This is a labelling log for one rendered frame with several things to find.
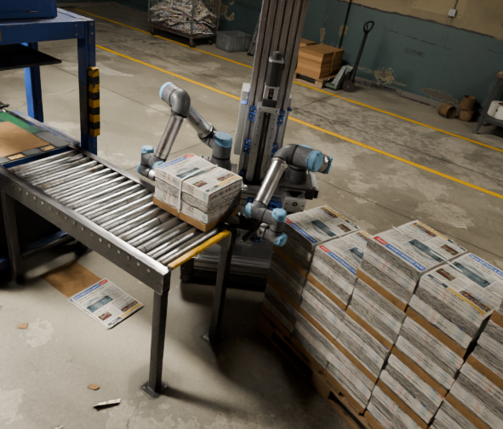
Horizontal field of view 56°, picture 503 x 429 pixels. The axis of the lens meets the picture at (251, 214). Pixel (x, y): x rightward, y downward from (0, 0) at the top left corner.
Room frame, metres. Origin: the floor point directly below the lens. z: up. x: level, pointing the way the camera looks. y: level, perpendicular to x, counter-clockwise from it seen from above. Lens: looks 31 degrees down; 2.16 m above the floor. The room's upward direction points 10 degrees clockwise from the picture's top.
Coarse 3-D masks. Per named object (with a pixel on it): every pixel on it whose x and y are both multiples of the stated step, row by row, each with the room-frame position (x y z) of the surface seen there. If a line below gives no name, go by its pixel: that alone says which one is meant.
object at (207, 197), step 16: (208, 176) 2.20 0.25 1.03; (224, 176) 2.23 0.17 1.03; (240, 176) 2.27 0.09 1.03; (192, 192) 2.07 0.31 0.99; (208, 192) 2.03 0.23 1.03; (224, 192) 2.13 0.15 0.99; (240, 192) 2.25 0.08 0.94; (192, 208) 2.07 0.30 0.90; (208, 208) 2.01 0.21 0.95; (224, 208) 2.13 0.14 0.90
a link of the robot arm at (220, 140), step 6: (216, 132) 2.77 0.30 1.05; (222, 132) 2.79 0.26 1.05; (210, 138) 2.77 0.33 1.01; (216, 138) 2.71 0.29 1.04; (222, 138) 2.72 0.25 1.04; (228, 138) 2.73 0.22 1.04; (210, 144) 2.75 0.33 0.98; (216, 144) 2.70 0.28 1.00; (222, 144) 2.70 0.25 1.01; (228, 144) 2.71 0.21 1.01; (216, 150) 2.70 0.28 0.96; (222, 150) 2.70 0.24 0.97; (228, 150) 2.72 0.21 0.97; (216, 156) 2.70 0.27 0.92; (222, 156) 2.70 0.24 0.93; (228, 156) 2.72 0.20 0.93
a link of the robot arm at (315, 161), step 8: (296, 152) 2.35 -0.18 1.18; (304, 152) 2.35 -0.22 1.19; (312, 152) 2.35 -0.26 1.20; (320, 152) 2.37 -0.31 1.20; (296, 160) 2.33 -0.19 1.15; (304, 160) 2.32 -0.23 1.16; (312, 160) 2.31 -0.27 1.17; (320, 160) 2.37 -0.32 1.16; (328, 160) 2.67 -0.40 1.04; (304, 168) 2.33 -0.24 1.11; (312, 168) 2.31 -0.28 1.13; (320, 168) 2.61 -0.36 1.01; (328, 168) 2.67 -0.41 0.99
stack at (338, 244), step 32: (288, 224) 2.20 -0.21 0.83; (320, 224) 2.26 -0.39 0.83; (352, 224) 2.32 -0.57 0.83; (320, 256) 2.01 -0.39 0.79; (352, 256) 2.00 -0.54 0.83; (288, 288) 2.12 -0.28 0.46; (352, 288) 1.84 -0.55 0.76; (288, 320) 2.08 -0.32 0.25; (320, 320) 1.92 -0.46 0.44; (352, 320) 1.79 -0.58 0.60; (384, 320) 1.68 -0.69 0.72; (288, 352) 2.06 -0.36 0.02; (320, 352) 1.87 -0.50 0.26; (352, 352) 1.74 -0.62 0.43; (384, 352) 1.62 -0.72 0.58; (416, 352) 1.53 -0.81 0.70; (448, 352) 1.45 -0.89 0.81; (320, 384) 1.83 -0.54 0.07; (352, 384) 1.69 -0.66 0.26; (416, 384) 1.49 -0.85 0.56; (448, 384) 1.41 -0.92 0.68; (384, 416) 1.54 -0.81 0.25
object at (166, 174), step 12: (192, 156) 2.41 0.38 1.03; (156, 168) 2.20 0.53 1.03; (168, 168) 2.21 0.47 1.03; (180, 168) 2.24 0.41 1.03; (192, 168) 2.27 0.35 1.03; (156, 180) 2.20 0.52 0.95; (168, 180) 2.15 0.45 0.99; (156, 192) 2.20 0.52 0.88; (168, 192) 2.16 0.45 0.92; (168, 204) 2.15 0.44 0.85
